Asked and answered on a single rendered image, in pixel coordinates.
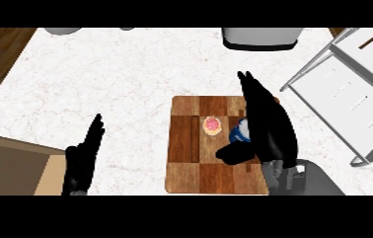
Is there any open brown wooden drawer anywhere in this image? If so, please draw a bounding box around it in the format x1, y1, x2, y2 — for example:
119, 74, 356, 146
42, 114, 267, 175
0, 136, 67, 197

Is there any pink frosted cupcake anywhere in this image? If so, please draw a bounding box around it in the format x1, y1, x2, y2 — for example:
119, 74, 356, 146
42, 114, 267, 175
201, 116, 225, 137

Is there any brown wooden cutting board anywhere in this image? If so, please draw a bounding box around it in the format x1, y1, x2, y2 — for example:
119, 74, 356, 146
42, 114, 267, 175
166, 95, 282, 196

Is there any white wire tiered basket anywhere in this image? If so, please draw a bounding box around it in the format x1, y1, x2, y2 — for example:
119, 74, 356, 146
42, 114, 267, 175
279, 28, 373, 168

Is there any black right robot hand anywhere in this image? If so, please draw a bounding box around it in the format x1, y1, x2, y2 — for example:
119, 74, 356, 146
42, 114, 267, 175
214, 70, 300, 170

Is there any grey appliance with black base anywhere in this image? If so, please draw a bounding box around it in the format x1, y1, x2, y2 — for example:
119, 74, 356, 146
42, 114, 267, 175
222, 28, 306, 51

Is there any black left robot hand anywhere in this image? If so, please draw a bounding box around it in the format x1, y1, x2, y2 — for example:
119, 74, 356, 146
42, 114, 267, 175
61, 113, 107, 196

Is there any blue and white bowl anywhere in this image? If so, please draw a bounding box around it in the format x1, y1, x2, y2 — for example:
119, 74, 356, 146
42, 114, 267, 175
229, 118, 254, 144

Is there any grey round object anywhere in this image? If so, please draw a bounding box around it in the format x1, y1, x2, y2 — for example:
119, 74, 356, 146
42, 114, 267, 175
43, 28, 85, 37

